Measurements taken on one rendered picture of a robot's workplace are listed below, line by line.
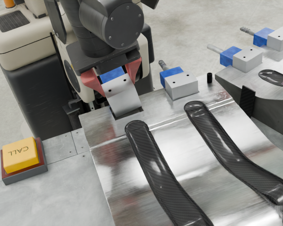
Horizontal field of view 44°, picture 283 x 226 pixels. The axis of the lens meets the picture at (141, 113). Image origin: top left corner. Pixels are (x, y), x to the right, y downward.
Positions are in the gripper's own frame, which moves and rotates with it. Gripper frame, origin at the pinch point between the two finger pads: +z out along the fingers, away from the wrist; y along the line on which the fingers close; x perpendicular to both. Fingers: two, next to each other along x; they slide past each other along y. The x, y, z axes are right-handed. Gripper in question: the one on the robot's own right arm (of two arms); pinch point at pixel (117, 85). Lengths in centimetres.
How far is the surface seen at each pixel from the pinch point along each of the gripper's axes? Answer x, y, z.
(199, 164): -18.0, 6.0, 4.1
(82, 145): 1.4, -10.8, 12.8
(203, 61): 113, 63, 121
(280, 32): 7.1, 37.3, 12.2
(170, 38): 151, 56, 125
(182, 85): -3.1, 10.3, 3.4
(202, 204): -25.7, 2.9, -0.7
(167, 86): -1.1, 8.2, 4.4
